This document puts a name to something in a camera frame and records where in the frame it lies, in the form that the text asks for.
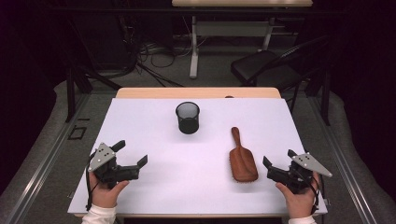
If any right hand-held gripper black cable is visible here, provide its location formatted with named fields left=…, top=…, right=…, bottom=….
left=306, top=175, right=326, bottom=217

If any black mesh pen cup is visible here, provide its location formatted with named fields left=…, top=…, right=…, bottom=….
left=175, top=101, right=201, bottom=135

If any person's left hand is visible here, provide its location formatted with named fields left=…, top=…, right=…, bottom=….
left=89, top=172, right=130, bottom=209

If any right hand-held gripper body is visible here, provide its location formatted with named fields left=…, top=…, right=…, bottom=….
left=266, top=152, right=333, bottom=195

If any tangle of floor cables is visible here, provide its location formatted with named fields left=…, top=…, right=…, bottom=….
left=118, top=15, right=208, bottom=89

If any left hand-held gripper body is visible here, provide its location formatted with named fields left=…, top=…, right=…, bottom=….
left=88, top=142, right=141, bottom=190

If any white metal frame desk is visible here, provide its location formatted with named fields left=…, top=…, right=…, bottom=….
left=171, top=0, right=314, bottom=80

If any person's right hand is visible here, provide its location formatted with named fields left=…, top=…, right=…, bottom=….
left=275, top=172, right=321, bottom=219

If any black equipment rack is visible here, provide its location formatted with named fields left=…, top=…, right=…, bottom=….
left=69, top=12, right=133, bottom=71

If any grey aluminium floor rail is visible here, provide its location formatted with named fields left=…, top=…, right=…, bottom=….
left=5, top=92, right=92, bottom=224
left=306, top=96, right=378, bottom=224

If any black metal stand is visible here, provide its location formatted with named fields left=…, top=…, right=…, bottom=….
left=304, top=68, right=332, bottom=127
left=64, top=66, right=123, bottom=124

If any black folding chair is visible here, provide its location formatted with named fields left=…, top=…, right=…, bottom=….
left=230, top=34, right=332, bottom=94

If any black metal crossbar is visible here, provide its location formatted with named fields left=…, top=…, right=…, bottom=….
left=46, top=7, right=344, bottom=16

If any brown wooden hairbrush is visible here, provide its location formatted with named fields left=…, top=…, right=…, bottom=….
left=229, top=126, right=260, bottom=184

